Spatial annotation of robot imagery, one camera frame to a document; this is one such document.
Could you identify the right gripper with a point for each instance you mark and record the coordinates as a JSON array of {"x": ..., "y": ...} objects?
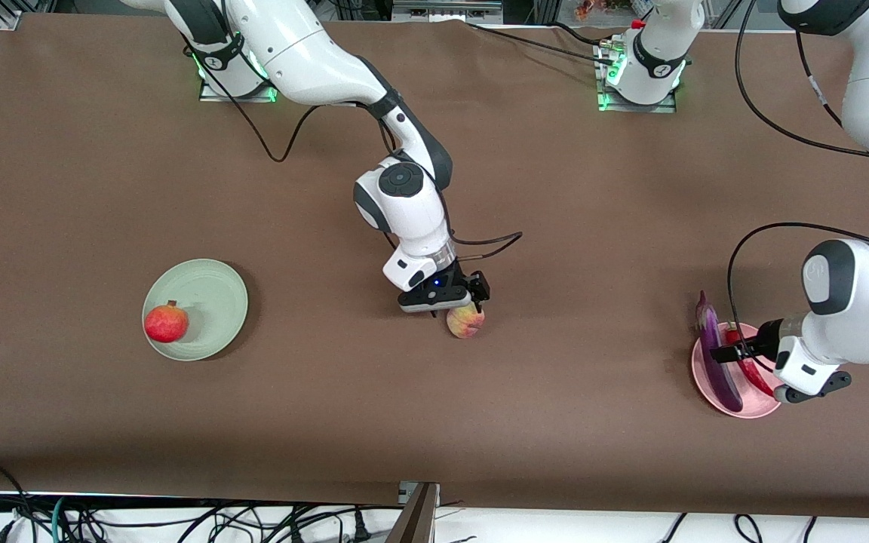
[{"x": 459, "y": 286}]

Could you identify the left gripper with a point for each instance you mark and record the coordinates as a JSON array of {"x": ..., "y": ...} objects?
[{"x": 754, "y": 345}]

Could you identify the yellow pink peach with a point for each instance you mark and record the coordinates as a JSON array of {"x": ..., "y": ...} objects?
[{"x": 465, "y": 323}]

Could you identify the red chili pepper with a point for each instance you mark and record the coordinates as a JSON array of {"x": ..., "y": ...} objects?
[{"x": 755, "y": 377}]

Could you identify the purple eggplant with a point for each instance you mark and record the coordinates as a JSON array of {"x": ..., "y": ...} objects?
[{"x": 723, "y": 377}]

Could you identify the red pomegranate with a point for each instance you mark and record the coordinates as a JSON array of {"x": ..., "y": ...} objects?
[{"x": 166, "y": 323}]

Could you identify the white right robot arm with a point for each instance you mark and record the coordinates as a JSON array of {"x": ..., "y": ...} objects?
[{"x": 306, "y": 53}]

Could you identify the pink round plate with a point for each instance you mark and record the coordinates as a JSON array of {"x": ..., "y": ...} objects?
[{"x": 700, "y": 377}]

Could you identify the pale green round plate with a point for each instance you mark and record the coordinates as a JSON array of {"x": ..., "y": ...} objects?
[{"x": 212, "y": 302}]

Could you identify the colourful small items heap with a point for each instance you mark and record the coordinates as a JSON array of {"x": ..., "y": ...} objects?
[{"x": 600, "y": 9}]

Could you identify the brown wooden post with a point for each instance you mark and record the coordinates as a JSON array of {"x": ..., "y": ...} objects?
[{"x": 416, "y": 520}]

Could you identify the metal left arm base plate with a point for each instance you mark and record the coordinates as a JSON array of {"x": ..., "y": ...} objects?
[{"x": 646, "y": 108}]

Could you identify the grey metal rail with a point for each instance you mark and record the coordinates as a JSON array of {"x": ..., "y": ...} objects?
[{"x": 442, "y": 11}]

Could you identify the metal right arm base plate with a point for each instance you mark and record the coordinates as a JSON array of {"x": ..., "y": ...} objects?
[{"x": 253, "y": 96}]

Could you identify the aluminium frame profile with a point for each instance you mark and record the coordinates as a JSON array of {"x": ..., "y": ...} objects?
[{"x": 12, "y": 19}]

